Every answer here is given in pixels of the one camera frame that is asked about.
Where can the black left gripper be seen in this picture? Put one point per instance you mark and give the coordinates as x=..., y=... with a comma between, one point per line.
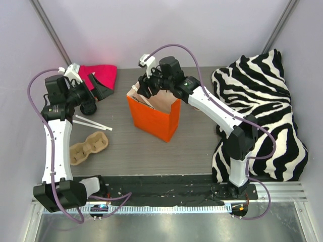
x=91, y=88

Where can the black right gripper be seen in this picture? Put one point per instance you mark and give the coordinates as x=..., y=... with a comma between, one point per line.
x=147, y=84

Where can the orange paper gift bag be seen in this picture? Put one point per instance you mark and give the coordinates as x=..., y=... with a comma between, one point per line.
x=157, y=115

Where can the brown cardboard cup carrier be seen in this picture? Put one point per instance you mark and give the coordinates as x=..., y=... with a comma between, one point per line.
x=93, y=144

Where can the white straw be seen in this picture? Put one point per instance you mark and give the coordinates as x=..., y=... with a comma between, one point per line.
x=90, y=123
x=135, y=88

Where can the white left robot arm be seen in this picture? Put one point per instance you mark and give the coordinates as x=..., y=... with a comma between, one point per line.
x=58, y=190

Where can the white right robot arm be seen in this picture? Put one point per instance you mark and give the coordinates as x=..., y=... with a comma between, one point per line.
x=241, y=137

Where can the folded pink shirt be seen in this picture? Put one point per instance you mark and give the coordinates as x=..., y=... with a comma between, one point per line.
x=105, y=74

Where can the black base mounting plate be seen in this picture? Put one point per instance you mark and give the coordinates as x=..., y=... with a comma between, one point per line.
x=173, y=190

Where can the zebra print blanket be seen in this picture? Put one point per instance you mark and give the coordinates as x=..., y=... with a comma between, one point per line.
x=256, y=85

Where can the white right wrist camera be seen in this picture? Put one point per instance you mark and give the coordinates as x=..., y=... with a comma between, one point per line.
x=147, y=62

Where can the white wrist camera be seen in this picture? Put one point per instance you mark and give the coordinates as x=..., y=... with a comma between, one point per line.
x=72, y=73
x=147, y=62

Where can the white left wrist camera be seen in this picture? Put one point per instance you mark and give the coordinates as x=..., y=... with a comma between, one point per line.
x=72, y=73

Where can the aluminium front rail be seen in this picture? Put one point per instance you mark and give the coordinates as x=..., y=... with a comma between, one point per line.
x=268, y=194

